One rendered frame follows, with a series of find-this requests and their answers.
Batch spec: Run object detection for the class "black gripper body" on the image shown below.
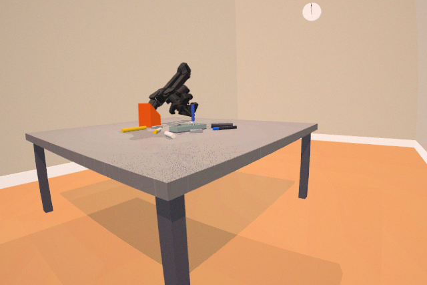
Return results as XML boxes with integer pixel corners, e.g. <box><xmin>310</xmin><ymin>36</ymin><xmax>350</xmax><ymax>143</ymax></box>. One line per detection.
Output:
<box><xmin>169</xmin><ymin>97</ymin><xmax>198</xmax><ymax>114</ymax></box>

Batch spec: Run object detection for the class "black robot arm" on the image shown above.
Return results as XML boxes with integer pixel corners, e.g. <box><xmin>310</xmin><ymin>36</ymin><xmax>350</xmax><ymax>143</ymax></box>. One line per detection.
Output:
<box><xmin>149</xmin><ymin>62</ymin><xmax>193</xmax><ymax>109</ymax></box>

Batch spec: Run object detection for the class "keyboard with white letter keys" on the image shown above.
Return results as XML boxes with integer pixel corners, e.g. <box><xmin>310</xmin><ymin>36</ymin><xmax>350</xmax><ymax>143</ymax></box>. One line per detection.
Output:
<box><xmin>169</xmin><ymin>123</ymin><xmax>207</xmax><ymax>133</ymax></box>

